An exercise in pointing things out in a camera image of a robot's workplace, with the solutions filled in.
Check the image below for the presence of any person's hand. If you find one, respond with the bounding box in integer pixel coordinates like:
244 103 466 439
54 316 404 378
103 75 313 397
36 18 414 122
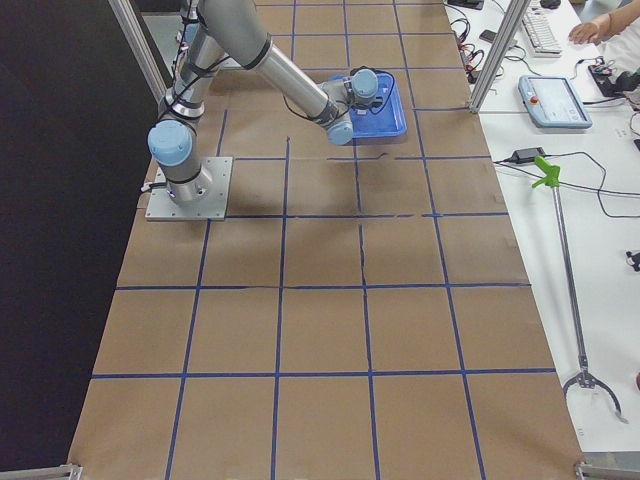
568 20 606 44

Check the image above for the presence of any blue plastic tray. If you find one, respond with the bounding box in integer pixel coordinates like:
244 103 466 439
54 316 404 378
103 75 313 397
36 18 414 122
320 67 407 145

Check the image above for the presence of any white keyboard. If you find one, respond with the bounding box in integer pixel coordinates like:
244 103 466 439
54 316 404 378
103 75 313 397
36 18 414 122
521 8 563 58

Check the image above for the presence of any black device on desk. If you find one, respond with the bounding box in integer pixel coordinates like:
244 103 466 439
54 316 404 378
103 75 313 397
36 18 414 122
588 62 639 98

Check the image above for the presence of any teach pendant tablet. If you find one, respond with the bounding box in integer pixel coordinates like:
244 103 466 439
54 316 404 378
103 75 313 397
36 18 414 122
518 75 592 130

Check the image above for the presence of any black phone on desk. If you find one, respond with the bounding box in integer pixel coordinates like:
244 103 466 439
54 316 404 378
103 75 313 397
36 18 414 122
479 29 497 43

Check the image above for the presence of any black power adapter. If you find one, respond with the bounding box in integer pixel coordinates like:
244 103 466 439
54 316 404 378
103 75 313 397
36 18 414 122
511 147 546 164

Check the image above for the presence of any aluminium frame profile right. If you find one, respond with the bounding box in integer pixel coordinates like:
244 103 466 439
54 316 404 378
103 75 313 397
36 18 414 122
468 0 529 113

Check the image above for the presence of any green handled reacher grabber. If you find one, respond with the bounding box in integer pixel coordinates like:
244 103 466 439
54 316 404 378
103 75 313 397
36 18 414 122
532 155 629 424

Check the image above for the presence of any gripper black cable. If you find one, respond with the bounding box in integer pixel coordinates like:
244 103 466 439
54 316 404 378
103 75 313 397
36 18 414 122
372 85 394 114

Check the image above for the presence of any arm black cable loom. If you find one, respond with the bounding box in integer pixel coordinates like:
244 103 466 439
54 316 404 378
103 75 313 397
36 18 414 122
169 0 236 111

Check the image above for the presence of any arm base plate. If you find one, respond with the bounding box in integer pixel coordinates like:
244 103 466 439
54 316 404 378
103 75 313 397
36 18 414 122
145 157 233 221

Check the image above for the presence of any aluminium post left back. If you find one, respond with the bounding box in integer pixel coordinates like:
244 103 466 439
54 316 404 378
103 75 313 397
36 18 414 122
108 0 168 103

